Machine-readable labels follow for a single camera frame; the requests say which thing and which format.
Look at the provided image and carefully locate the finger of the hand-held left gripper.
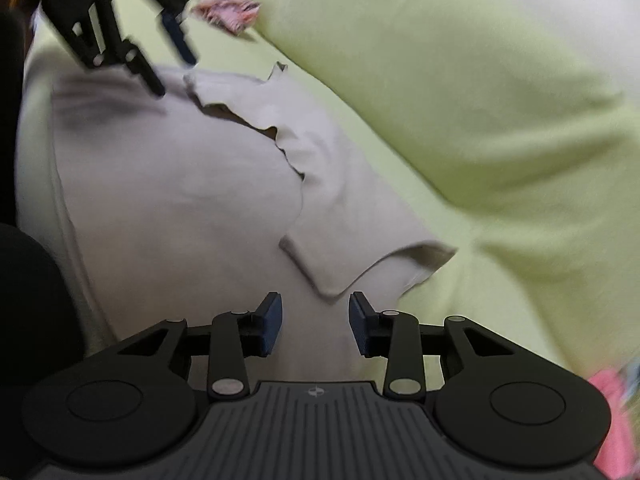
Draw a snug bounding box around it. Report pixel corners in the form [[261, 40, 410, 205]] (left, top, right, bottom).
[[160, 7, 197, 66], [72, 0, 167, 99]]

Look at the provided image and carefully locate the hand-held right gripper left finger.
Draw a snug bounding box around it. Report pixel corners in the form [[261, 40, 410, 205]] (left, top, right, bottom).
[[115, 291, 284, 401]]

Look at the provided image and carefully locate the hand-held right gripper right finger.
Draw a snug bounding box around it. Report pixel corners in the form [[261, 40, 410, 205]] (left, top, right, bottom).
[[348, 291, 518, 401]]

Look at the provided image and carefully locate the beige shirt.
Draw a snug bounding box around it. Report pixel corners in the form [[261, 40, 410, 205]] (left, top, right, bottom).
[[15, 45, 458, 386]]

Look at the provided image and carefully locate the pink patterned garment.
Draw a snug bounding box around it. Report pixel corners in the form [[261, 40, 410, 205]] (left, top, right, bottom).
[[192, 0, 262, 36]]

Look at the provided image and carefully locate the pink cloth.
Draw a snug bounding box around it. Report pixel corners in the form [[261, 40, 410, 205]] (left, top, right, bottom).
[[587, 367, 638, 478]]

